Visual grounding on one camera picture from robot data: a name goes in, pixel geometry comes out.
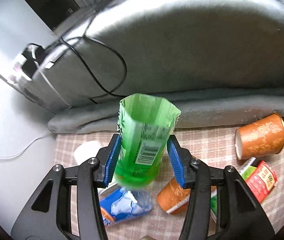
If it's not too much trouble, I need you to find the green tea bottle cup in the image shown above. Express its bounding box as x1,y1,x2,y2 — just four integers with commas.
114,93,181,189

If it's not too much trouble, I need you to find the blue orange bottle cup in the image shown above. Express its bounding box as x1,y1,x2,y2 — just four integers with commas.
98,183,153,226

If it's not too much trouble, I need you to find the white paper cup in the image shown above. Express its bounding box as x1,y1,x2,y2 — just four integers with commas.
73,140,102,165

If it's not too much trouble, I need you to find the orange patterned paper cup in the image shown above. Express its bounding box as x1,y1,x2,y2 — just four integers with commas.
235,113,284,160

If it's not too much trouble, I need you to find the grey rolled blanket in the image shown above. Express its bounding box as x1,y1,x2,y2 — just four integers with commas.
48,88,284,134

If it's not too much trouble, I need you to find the white power strip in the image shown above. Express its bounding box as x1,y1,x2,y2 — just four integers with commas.
9,53,28,83

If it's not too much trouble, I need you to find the grey sofa back cushion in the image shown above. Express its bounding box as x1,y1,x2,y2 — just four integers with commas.
18,0,284,112

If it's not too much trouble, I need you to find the white cable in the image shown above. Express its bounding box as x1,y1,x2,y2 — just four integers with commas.
0,44,73,160

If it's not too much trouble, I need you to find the black cable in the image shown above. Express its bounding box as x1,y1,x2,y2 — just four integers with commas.
27,36,128,104

